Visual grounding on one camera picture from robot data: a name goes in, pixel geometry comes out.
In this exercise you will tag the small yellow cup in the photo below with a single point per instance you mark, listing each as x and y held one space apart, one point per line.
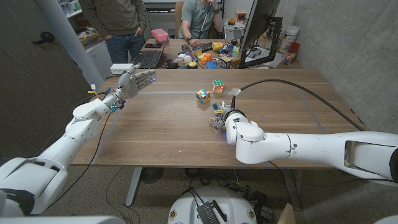
198 52

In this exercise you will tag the orange cup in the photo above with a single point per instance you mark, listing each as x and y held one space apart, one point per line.
208 57

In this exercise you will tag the large yellow cup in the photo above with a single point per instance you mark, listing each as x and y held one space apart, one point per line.
217 46

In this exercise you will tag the white canister with lid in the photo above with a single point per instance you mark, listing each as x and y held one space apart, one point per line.
289 37

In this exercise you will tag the black computer monitor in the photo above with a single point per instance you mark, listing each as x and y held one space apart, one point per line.
261 15

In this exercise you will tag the colourful Rubik's cube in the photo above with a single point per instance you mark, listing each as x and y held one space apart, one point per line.
218 85
203 96

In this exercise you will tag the black laptop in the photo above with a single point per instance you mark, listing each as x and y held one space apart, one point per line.
148 58

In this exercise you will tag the seated person in green t-shirt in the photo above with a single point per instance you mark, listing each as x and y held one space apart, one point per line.
194 15

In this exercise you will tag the light wooden board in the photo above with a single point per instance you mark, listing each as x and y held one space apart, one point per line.
286 215

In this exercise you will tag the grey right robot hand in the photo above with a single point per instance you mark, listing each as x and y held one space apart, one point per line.
221 119

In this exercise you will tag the black monitor stand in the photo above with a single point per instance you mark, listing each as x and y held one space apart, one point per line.
276 34

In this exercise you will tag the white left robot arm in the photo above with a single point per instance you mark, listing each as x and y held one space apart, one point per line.
82 130

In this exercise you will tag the blue box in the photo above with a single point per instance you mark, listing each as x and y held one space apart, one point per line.
211 65

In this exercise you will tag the white drawer unit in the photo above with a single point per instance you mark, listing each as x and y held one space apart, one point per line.
234 31

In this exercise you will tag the green printed box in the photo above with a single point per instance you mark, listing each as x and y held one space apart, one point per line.
235 51

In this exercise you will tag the black round floor fan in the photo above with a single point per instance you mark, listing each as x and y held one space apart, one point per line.
151 175

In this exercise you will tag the pink plastic box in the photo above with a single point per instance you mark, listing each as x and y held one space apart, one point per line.
160 34

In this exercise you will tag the white power box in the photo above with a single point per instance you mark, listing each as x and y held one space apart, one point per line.
119 68

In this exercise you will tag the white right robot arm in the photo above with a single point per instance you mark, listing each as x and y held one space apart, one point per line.
311 149

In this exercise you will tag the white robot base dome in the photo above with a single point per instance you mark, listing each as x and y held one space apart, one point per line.
214 196

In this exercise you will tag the standing person in olive sweater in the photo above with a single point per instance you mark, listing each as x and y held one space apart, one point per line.
115 15

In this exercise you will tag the brown office chair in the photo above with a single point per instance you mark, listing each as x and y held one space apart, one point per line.
178 12

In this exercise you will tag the black keyboard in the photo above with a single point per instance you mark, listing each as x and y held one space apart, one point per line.
207 46

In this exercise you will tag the white shelf cabinet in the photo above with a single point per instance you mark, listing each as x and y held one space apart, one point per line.
99 59

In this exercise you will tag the metal table leg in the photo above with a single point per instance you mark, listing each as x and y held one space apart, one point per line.
133 186
292 189

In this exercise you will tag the printed snack box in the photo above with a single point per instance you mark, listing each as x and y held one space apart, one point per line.
225 61

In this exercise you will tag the black electronics box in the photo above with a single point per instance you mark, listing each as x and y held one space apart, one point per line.
206 214

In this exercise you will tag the red snack pack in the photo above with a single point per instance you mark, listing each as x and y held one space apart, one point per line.
293 49

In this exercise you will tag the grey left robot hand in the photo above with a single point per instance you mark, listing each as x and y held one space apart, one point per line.
132 84

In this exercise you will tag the small orange object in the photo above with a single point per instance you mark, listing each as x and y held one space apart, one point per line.
231 21

